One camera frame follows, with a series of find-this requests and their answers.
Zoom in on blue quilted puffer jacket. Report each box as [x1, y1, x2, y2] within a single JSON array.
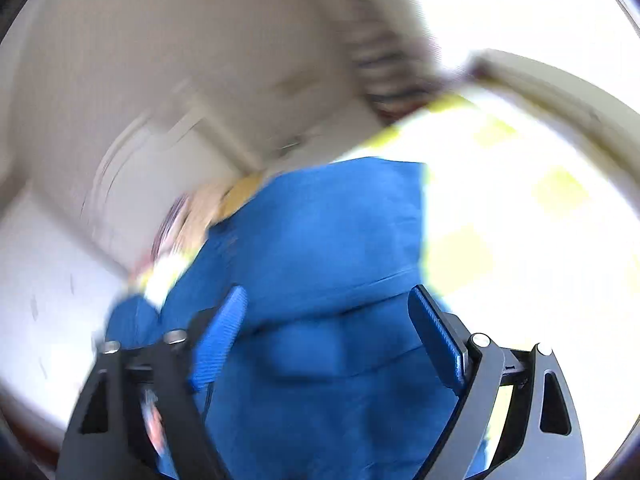
[[106, 158, 457, 479]]

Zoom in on white wardrobe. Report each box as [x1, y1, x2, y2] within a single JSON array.
[[1, 172, 129, 446]]

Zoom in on yellow white checkered quilt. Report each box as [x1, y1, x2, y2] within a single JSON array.
[[129, 91, 640, 311]]

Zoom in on colourful patterned pillow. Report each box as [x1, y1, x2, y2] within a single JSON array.
[[150, 194, 192, 262]]

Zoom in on beige floral pillow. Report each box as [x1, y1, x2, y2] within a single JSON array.
[[175, 182, 231, 256]]

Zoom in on nautical print curtain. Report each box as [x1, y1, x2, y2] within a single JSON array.
[[319, 0, 452, 116]]

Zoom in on white wooden headboard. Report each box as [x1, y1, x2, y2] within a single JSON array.
[[80, 81, 264, 271]]

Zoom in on window with dark frame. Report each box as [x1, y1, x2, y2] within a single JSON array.
[[410, 0, 639, 110]]

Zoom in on yellow pillow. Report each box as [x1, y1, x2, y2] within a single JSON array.
[[218, 172, 265, 221]]

